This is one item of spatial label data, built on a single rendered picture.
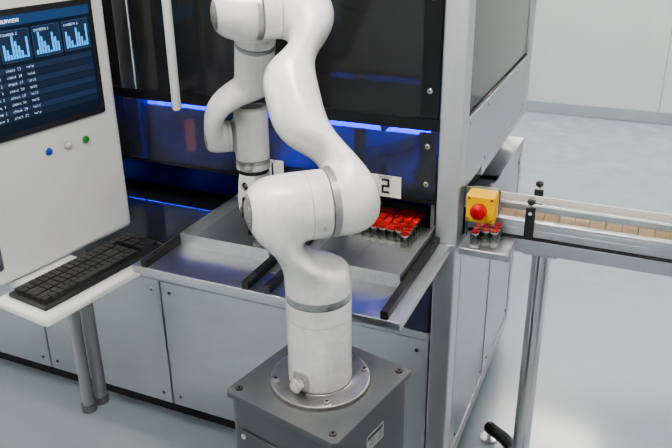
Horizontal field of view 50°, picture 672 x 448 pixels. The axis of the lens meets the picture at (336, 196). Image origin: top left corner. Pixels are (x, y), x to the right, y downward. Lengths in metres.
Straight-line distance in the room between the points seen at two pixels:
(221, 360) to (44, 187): 0.82
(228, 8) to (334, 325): 0.60
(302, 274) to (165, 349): 1.38
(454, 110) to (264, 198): 0.72
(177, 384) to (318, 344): 1.35
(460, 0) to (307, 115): 0.59
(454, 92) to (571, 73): 4.69
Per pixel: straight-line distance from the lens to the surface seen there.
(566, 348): 3.16
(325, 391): 1.36
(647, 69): 6.37
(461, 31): 1.72
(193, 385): 2.56
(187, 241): 1.91
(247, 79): 1.62
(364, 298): 1.63
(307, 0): 1.37
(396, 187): 1.86
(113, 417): 2.82
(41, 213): 2.04
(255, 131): 1.73
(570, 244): 1.94
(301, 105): 1.25
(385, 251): 1.83
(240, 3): 1.35
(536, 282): 2.04
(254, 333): 2.29
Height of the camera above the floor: 1.70
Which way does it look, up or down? 22 degrees down
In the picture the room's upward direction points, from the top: 1 degrees counter-clockwise
